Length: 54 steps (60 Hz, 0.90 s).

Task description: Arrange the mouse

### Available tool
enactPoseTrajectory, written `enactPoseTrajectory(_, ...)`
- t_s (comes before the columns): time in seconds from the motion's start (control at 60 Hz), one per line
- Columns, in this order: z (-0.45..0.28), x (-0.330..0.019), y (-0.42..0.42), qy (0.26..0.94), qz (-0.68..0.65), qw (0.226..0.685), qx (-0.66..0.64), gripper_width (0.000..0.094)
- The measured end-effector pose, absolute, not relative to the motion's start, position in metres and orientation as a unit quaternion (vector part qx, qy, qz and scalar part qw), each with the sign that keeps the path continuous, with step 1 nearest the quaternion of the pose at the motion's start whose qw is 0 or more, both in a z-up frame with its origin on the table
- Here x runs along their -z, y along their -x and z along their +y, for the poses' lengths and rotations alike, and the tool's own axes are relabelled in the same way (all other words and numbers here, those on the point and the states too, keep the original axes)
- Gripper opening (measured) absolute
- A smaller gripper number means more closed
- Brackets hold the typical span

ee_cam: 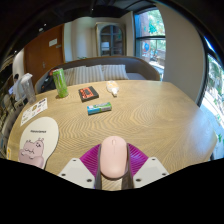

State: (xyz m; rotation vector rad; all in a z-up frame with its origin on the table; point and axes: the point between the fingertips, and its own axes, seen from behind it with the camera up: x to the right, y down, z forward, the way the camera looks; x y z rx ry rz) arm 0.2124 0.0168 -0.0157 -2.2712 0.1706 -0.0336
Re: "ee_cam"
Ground small teal pack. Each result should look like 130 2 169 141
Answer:
86 101 113 116

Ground arched glass-door cabinet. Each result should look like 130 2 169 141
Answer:
95 21 127 58

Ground brown wooden door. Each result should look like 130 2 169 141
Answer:
23 23 66 86

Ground grey curved sofa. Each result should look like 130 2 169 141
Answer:
34 55 161 95

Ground white plastic tube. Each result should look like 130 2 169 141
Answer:
105 80 120 98

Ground white mouse pad, pink cartoon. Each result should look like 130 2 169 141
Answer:
18 116 60 169

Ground person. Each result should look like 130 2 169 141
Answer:
9 73 24 102

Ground green drink can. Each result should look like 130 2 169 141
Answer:
52 68 70 99

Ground pink computer mouse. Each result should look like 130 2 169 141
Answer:
99 135 129 179

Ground black and red flat box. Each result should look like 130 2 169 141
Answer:
78 85 100 103

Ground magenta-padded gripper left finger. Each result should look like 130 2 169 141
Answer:
57 143 103 191

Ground striped cushion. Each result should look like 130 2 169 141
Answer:
84 64 105 84
64 66 88 86
101 64 130 81

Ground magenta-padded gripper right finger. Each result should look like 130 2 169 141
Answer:
120 142 170 191

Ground white sticker sheet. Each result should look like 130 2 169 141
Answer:
20 97 48 127

